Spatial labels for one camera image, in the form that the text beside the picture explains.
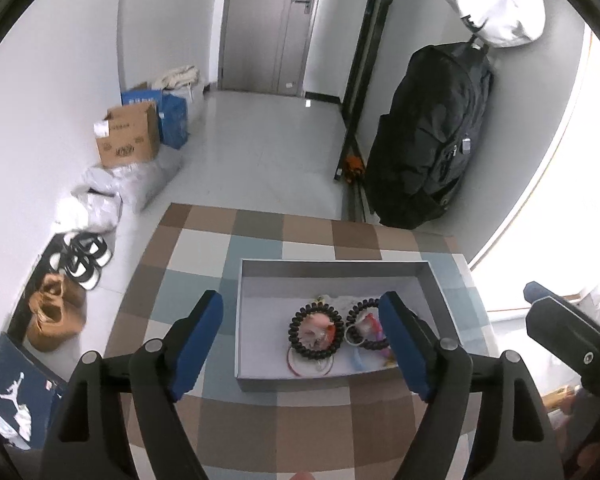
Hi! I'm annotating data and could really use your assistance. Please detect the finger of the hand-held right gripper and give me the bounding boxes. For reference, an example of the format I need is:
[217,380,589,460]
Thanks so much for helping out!
[523,281,572,308]
[526,296,600,387]

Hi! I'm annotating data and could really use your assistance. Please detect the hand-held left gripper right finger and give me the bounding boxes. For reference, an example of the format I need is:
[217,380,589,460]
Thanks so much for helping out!
[378,290,566,480]

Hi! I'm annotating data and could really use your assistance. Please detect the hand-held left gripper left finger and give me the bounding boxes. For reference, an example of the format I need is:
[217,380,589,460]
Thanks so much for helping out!
[40,289,225,480]

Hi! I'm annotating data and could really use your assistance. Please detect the grey cardboard box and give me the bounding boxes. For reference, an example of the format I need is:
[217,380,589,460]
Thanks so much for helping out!
[233,258,449,394]

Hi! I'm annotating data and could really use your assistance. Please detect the yellow pink plush charm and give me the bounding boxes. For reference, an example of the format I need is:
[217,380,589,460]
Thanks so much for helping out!
[300,296,339,352]

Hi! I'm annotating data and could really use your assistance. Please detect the red thin ring bracelet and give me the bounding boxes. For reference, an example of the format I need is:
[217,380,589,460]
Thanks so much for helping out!
[285,346,332,379]

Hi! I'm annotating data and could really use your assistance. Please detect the checkered tablecloth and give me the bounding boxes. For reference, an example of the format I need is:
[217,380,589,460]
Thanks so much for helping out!
[101,202,499,480]

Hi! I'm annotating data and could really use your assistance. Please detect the black white sandal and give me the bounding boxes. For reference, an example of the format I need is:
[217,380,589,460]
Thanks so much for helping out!
[51,233,110,262]
[61,252,114,291]

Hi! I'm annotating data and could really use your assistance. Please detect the brown shoes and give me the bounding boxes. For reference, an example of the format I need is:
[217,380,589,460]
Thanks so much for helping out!
[27,272,87,354]

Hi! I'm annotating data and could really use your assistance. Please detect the white plastic bag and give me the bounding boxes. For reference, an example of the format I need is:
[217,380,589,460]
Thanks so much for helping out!
[54,186,124,234]
[82,154,182,212]

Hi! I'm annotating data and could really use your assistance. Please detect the black floor mat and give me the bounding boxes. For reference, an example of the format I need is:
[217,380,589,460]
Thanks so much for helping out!
[4,232,112,347]

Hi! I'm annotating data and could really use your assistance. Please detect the blue shoe box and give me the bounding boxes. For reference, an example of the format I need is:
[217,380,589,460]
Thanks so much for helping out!
[0,332,69,449]

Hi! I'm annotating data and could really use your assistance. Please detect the black backpack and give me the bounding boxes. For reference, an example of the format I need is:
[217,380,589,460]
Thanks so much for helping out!
[364,41,496,231]

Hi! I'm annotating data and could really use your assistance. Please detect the white crumpled paper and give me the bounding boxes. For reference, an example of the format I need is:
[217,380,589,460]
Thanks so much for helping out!
[0,400,34,450]

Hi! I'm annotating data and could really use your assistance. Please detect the brown cardboard box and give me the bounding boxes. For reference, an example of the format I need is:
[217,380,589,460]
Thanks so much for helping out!
[94,100,162,169]

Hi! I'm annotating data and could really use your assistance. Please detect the blue paper bag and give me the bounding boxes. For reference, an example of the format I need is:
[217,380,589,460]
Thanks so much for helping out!
[121,88,164,107]

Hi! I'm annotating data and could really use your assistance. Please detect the beige tote bag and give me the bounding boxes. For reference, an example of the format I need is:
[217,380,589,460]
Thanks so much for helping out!
[152,65,201,92]

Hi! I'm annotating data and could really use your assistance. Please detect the white hanging bag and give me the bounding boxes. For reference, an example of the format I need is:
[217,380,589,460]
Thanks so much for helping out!
[419,0,547,49]

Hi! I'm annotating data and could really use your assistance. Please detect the grey door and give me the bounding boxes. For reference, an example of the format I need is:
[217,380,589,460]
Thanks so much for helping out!
[217,0,327,97]

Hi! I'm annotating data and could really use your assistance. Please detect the black metal frame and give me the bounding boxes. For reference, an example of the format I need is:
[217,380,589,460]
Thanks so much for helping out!
[332,0,407,222]

